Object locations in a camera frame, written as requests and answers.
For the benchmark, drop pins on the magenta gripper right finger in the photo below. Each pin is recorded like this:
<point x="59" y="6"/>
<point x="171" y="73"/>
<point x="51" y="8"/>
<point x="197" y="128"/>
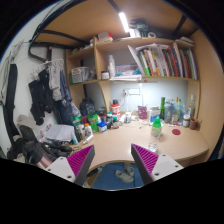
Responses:
<point x="152" y="166"/>

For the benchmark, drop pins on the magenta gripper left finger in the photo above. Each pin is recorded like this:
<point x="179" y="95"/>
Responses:
<point x="75" y="167"/>

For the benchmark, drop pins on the small clear glass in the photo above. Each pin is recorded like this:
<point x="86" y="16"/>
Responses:
<point x="153" y="147"/>

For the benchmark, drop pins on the grey slippers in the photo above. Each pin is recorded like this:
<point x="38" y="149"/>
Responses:
<point x="128" y="175"/>

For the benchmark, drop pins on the silver metal tube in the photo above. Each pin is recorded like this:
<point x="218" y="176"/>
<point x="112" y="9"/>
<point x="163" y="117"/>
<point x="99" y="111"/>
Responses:
<point x="88" y="139"/>

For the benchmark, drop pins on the green capped plastic bottle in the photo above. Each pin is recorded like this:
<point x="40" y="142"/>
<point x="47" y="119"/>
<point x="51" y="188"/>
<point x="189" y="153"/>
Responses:
<point x="156" y="128"/>

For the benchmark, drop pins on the grey folded cloth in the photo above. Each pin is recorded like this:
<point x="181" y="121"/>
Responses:
<point x="60" y="132"/>

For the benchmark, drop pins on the white bottle orange cap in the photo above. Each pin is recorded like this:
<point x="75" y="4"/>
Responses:
<point x="88" y="129"/>

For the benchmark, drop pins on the dark red round coaster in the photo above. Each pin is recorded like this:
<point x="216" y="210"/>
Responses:
<point x="176" y="132"/>

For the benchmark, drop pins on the blue and white box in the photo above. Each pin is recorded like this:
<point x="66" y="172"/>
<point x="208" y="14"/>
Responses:
<point x="102" y="126"/>

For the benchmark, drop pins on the green container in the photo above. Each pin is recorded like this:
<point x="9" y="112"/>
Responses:
<point x="93" y="122"/>

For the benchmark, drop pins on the pile of dark clothes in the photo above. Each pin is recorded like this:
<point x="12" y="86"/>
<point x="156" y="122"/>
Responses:
<point x="34" y="151"/>

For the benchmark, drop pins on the hanging dark blue garment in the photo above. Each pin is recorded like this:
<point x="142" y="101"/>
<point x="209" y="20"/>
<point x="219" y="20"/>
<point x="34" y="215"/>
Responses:
<point x="66" y="109"/>

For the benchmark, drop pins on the white carton box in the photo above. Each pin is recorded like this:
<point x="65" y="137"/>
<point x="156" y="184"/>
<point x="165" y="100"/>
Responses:
<point x="154" y="112"/>

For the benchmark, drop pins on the white pill bottle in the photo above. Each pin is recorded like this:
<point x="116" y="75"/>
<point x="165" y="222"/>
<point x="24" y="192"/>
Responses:
<point x="127" y="117"/>

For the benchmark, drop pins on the pink patterned pouch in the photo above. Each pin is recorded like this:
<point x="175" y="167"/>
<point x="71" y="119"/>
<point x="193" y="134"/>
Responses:
<point x="142" y="112"/>

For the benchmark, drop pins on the brown mug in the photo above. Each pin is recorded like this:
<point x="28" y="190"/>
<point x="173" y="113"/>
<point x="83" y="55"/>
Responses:
<point x="194" y="124"/>

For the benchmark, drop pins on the grey spray bottle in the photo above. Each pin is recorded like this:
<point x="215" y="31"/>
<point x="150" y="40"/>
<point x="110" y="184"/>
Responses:
<point x="168" y="111"/>

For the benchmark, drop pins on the dark green tall bottle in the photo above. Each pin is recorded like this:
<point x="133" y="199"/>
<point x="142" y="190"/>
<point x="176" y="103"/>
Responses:
<point x="162" y="108"/>

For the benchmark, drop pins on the red and white canister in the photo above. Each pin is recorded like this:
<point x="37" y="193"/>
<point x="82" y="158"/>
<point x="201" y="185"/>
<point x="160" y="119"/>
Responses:
<point x="115" y="108"/>

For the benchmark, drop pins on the clear tall bottle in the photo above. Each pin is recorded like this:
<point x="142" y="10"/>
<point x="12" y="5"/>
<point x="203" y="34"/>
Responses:
<point x="191" y="108"/>

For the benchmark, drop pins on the white power socket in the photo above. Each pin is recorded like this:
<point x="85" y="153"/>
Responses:
<point x="132" y="91"/>

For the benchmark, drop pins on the hanging black garment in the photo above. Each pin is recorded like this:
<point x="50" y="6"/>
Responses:
<point x="42" y="99"/>

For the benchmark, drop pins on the stack of white papers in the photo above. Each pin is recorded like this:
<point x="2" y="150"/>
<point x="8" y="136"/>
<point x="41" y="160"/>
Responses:
<point x="127" y="78"/>

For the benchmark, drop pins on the clear plastic storage box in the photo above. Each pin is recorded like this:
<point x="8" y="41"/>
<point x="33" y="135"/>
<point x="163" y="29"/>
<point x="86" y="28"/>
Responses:
<point x="79" y="74"/>

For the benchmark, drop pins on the hanging grey garment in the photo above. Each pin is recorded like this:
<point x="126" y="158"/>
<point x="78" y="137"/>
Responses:
<point x="55" y="69"/>

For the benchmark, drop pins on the row of books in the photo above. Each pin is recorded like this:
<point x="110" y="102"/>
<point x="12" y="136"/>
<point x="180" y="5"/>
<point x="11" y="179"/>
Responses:
<point x="165" y="60"/>

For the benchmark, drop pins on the white bottle on shelf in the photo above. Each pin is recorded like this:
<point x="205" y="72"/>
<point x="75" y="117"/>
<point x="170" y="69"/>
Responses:
<point x="111" y="66"/>

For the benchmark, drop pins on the roll of white tape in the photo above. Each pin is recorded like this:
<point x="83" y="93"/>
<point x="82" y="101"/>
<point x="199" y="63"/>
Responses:
<point x="151" y="35"/>

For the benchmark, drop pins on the white fluorescent tube light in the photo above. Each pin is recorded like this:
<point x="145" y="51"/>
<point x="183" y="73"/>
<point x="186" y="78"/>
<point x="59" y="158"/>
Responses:
<point x="124" y="21"/>

